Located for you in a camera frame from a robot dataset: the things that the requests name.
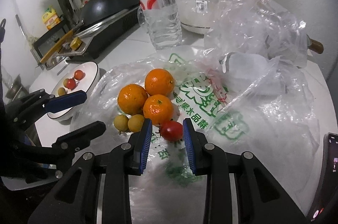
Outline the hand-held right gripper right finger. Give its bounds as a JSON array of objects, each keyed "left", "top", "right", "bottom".
[{"left": 183, "top": 118, "right": 308, "bottom": 224}]

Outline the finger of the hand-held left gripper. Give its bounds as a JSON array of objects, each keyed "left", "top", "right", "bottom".
[
  {"left": 51, "top": 121, "right": 106, "bottom": 158},
  {"left": 5, "top": 89, "right": 87, "bottom": 125}
]

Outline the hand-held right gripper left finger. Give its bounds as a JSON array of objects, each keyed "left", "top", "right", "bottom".
[{"left": 28, "top": 118, "right": 154, "bottom": 224}]

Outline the mandarin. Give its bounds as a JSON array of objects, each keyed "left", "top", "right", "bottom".
[
  {"left": 117, "top": 84, "right": 148, "bottom": 116},
  {"left": 145, "top": 68, "right": 175, "bottom": 97},
  {"left": 143, "top": 94, "right": 175, "bottom": 125}
]

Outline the white plate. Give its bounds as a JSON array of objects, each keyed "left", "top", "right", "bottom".
[{"left": 47, "top": 61, "right": 100, "bottom": 121}]

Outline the green printed plastic bag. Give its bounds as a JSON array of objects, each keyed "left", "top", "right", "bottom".
[{"left": 70, "top": 46, "right": 330, "bottom": 224}]

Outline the brass knob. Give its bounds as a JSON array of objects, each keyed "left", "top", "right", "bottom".
[{"left": 71, "top": 37, "right": 83, "bottom": 50}]

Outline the black metal rack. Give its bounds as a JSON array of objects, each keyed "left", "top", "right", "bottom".
[{"left": 32, "top": 19, "right": 80, "bottom": 63}]

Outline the yellow dish soap bottle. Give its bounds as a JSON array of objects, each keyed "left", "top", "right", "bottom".
[{"left": 42, "top": 5, "right": 62, "bottom": 30}]

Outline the steel induction cooker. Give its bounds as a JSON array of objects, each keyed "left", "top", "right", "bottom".
[{"left": 66, "top": 5, "right": 140, "bottom": 59}]

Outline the white crumpled plastic bag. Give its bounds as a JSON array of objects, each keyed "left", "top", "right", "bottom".
[{"left": 219, "top": 52, "right": 280, "bottom": 74}]

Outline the clear water bottle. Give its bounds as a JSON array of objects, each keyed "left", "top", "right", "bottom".
[{"left": 136, "top": 0, "right": 183, "bottom": 50}]

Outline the white bowl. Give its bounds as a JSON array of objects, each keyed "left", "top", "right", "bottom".
[{"left": 173, "top": 0, "right": 222, "bottom": 34}]

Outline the crumpled clear plastic bag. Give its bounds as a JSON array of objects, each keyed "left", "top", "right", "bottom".
[{"left": 204, "top": 0, "right": 309, "bottom": 69}]

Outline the black smartphone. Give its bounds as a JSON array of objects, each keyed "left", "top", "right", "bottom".
[{"left": 306, "top": 132, "right": 338, "bottom": 224}]

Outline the black wok with yellow handle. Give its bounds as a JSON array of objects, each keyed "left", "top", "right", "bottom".
[{"left": 40, "top": 0, "right": 140, "bottom": 63}]

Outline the pot with wooden handle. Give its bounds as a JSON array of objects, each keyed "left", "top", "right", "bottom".
[{"left": 306, "top": 35, "right": 324, "bottom": 54}]

